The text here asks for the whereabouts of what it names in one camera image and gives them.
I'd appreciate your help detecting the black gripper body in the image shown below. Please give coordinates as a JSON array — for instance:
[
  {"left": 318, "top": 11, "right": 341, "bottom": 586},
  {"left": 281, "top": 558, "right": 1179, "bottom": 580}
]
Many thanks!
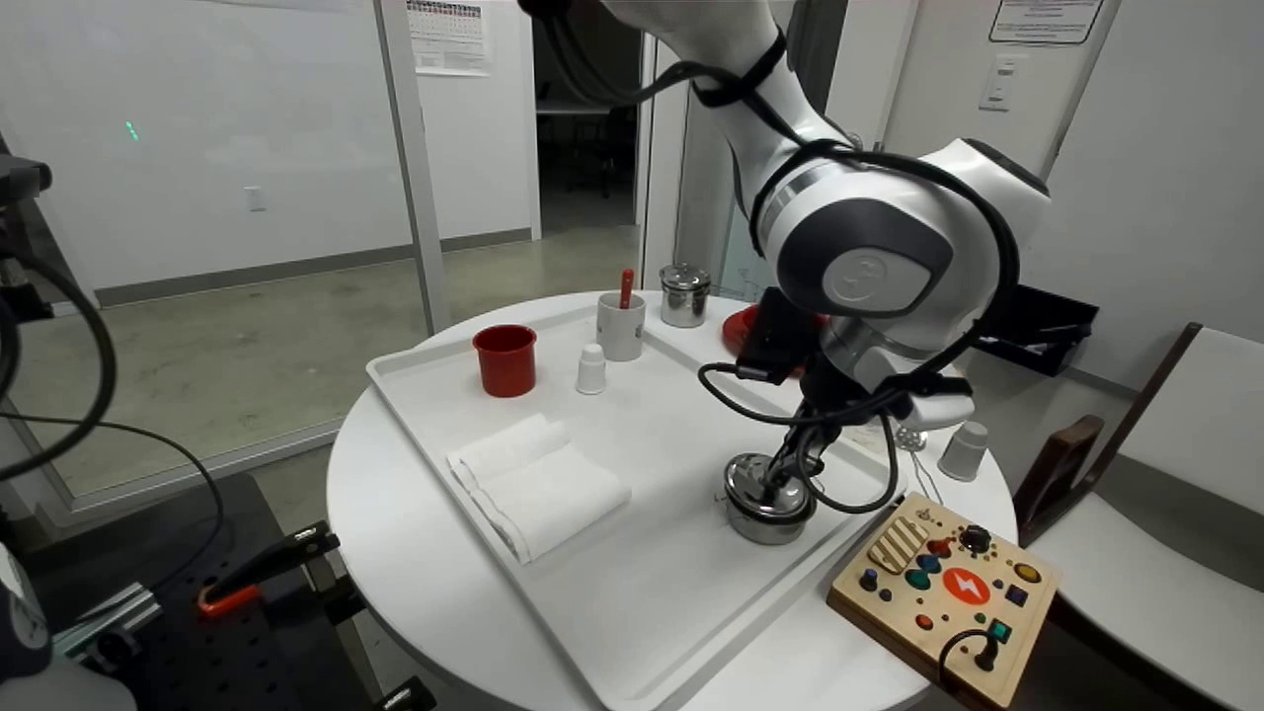
[{"left": 794, "top": 349, "right": 974, "bottom": 431}]

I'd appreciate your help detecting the silver pot lid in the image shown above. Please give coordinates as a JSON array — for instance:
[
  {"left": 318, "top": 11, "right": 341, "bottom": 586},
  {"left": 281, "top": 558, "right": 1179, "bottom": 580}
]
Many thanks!
[{"left": 724, "top": 456, "right": 815, "bottom": 520}]

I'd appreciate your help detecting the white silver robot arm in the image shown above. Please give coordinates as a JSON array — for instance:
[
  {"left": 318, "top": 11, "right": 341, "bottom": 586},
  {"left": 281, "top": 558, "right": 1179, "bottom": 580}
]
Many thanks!
[{"left": 600, "top": 0, "right": 1052, "bottom": 424}]

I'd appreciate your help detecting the small silver pot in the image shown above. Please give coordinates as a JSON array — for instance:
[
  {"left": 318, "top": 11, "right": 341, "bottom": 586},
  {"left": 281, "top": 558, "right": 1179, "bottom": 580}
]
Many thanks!
[{"left": 717, "top": 456, "right": 819, "bottom": 544}]

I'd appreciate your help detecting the red bowl on plate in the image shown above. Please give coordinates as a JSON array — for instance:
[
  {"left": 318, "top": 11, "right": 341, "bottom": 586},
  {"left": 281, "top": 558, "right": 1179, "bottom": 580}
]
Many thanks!
[{"left": 724, "top": 303, "right": 758, "bottom": 356}]

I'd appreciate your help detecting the silver metal cup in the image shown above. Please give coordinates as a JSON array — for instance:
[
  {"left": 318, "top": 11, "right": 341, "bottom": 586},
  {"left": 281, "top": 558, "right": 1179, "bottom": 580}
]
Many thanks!
[{"left": 661, "top": 266, "right": 711, "bottom": 328}]

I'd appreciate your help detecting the white plastic tray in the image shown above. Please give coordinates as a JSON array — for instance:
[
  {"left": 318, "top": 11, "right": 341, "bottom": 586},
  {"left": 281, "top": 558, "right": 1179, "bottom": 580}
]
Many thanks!
[{"left": 353, "top": 300, "right": 861, "bottom": 711}]

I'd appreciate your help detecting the white folded cloth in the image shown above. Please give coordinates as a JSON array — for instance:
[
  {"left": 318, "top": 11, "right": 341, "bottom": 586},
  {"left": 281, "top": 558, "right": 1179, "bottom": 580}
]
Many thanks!
[{"left": 446, "top": 416, "right": 630, "bottom": 566}]

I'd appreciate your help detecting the red metal mug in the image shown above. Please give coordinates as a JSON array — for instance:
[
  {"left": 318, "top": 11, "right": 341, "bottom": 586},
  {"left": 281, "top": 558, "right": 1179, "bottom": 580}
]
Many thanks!
[{"left": 474, "top": 325, "right": 537, "bottom": 400}]

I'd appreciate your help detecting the black perforated mounting board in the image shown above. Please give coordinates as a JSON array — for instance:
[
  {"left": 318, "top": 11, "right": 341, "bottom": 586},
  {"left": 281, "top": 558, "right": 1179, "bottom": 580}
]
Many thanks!
[{"left": 0, "top": 483, "right": 434, "bottom": 711}]

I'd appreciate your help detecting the orange black clamp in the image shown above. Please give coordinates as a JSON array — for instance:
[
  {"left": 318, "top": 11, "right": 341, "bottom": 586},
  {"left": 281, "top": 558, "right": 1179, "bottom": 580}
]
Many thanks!
[{"left": 192, "top": 520, "right": 341, "bottom": 619}]

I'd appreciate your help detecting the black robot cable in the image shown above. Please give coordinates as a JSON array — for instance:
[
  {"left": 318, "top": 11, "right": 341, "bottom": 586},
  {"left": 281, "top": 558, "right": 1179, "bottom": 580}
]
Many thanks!
[{"left": 692, "top": 358, "right": 909, "bottom": 520}]

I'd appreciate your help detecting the wooden switch board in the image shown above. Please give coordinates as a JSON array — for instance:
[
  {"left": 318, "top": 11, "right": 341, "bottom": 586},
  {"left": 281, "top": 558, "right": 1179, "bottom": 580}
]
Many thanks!
[{"left": 827, "top": 494, "right": 1060, "bottom": 711}]

